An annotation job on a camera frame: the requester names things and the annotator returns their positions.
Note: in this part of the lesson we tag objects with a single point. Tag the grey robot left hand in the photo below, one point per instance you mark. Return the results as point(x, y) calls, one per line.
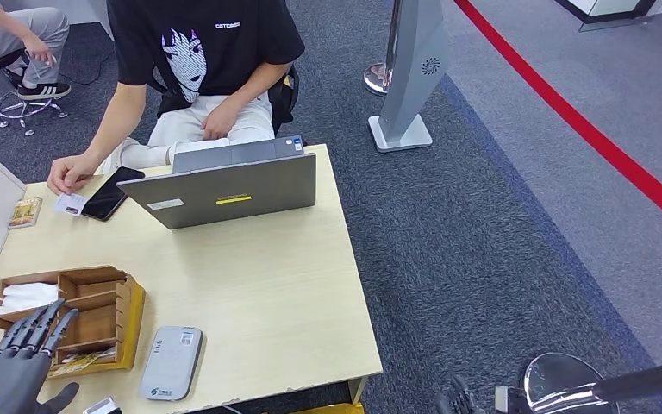
point(5, 383)

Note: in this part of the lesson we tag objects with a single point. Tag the person's hand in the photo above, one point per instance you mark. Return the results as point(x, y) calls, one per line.
point(38, 48)

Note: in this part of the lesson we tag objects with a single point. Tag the dark grey robot right hand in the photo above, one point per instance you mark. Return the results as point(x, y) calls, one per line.
point(459, 400)

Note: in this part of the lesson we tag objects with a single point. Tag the person's left hand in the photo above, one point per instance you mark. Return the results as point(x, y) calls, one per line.
point(219, 121)

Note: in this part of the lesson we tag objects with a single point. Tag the person's right hand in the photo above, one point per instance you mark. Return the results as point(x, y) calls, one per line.
point(74, 168)

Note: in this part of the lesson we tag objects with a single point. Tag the white ID card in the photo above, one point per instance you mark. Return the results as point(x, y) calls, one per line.
point(71, 205)

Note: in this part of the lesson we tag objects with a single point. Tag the person's left forearm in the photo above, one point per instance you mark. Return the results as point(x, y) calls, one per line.
point(257, 85)

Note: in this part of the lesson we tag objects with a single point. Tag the person's right forearm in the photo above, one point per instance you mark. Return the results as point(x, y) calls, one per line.
point(117, 123)

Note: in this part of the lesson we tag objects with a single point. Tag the person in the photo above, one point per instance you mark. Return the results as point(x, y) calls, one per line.
point(14, 25)
point(217, 51)

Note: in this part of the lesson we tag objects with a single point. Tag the yellow room key cards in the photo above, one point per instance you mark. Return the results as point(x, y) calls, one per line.
point(82, 363)

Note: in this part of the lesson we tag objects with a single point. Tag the grey card reader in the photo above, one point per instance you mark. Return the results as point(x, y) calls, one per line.
point(171, 363)

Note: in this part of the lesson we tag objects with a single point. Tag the black smartphone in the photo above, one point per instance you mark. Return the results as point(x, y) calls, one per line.
point(111, 194)

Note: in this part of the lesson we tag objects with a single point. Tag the white cabinet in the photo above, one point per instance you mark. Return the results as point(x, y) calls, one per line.
point(94, 11)

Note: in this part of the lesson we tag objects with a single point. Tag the black office chair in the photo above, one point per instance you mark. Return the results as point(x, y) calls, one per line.
point(282, 97)

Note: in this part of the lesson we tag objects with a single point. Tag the grey laptop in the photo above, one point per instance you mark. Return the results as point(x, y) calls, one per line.
point(228, 194)

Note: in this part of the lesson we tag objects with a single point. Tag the white tissue cloth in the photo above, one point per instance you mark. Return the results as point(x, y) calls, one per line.
point(25, 294)

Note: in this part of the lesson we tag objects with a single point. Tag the white table leg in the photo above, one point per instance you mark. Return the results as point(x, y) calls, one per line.
point(357, 390)

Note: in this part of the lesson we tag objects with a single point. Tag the wooden desk organizer box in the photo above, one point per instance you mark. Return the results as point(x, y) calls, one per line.
point(99, 320)

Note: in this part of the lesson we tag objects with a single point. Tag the yellow floor tape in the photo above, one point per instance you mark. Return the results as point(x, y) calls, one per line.
point(331, 409)

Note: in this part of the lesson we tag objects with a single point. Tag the silver kiosk stand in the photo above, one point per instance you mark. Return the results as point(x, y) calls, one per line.
point(412, 68)

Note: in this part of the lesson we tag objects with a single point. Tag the red floor tape line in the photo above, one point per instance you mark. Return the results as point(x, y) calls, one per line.
point(582, 128)

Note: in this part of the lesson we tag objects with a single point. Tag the white display platform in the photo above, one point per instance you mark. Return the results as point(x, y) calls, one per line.
point(622, 11)

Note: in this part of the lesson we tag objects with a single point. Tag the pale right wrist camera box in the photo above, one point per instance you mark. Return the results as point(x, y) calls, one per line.
point(508, 400)

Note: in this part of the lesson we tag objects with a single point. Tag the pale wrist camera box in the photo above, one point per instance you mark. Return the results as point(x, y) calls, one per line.
point(101, 407)
point(508, 400)

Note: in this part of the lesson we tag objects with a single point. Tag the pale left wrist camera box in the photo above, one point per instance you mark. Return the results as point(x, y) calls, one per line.
point(101, 407)

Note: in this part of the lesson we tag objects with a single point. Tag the chrome stanchion post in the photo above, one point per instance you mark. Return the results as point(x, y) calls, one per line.
point(375, 79)

